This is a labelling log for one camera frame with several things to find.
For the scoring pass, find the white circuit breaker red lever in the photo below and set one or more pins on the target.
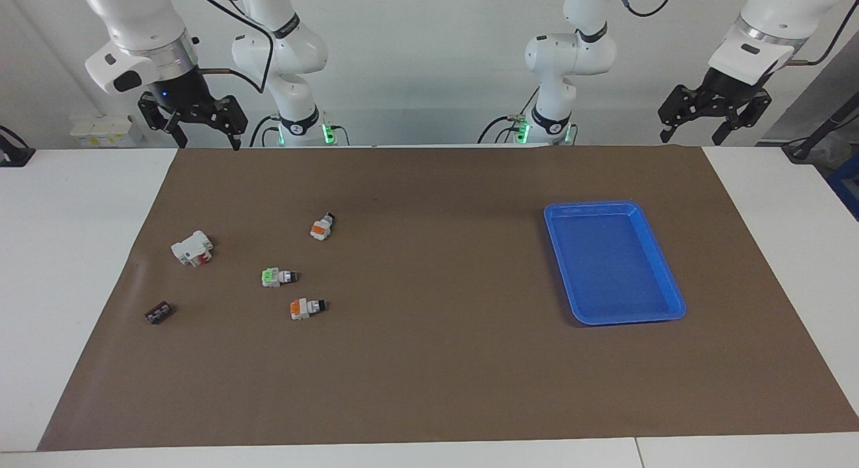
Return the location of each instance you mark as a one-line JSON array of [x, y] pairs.
[[186, 248]]

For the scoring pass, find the grey slanted panel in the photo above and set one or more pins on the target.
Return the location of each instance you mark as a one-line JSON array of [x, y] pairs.
[[805, 99]]

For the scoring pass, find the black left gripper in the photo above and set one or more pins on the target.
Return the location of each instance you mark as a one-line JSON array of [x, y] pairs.
[[728, 90]]

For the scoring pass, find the blue crate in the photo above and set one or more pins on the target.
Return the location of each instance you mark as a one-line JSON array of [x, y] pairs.
[[847, 186]]

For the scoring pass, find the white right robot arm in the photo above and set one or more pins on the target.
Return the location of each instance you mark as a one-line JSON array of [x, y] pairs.
[[144, 18]]

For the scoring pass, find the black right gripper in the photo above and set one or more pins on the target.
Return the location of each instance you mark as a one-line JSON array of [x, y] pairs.
[[181, 95]]

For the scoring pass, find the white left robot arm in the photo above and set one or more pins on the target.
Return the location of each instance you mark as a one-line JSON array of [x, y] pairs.
[[570, 52]]

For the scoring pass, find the small black terminal block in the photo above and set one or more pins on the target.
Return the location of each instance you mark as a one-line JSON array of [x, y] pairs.
[[158, 313]]

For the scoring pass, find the blue plastic tray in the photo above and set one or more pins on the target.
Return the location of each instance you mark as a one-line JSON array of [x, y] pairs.
[[611, 266]]

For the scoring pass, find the black table clamp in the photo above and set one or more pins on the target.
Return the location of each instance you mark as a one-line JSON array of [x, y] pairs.
[[17, 156]]

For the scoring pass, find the brown table mat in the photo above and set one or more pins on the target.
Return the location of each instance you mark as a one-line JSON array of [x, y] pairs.
[[429, 360]]

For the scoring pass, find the green selector switch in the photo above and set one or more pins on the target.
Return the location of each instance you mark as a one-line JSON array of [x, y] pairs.
[[272, 278]]

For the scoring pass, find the white wall socket boxes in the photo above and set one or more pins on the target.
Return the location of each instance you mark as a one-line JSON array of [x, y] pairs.
[[100, 127]]

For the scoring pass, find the black stand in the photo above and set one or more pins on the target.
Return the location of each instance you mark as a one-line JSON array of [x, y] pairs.
[[802, 149]]

